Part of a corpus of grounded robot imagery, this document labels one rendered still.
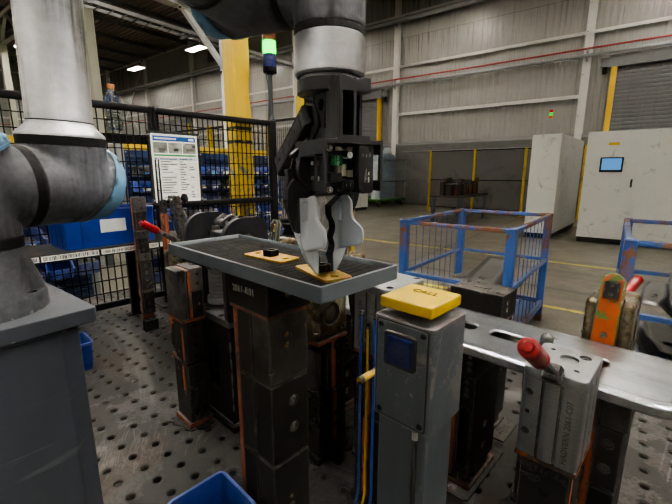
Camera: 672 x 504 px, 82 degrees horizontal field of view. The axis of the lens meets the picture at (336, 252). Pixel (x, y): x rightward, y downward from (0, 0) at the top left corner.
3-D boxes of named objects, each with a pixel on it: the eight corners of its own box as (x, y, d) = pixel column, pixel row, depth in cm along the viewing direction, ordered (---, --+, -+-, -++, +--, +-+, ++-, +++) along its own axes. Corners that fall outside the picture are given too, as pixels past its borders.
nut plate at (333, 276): (353, 278, 45) (353, 268, 45) (324, 283, 43) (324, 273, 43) (319, 264, 52) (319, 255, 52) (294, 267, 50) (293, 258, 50)
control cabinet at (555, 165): (548, 224, 968) (560, 122, 919) (573, 226, 934) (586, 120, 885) (521, 236, 789) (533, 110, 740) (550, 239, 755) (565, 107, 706)
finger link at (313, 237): (313, 284, 41) (318, 196, 39) (290, 272, 46) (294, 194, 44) (338, 282, 43) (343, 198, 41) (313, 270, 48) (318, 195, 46)
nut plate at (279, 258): (300, 259, 55) (300, 251, 55) (281, 264, 52) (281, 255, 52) (262, 251, 60) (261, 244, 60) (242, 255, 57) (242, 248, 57)
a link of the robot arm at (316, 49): (282, 43, 42) (346, 54, 46) (283, 88, 43) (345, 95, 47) (314, 20, 36) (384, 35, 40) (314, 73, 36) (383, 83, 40)
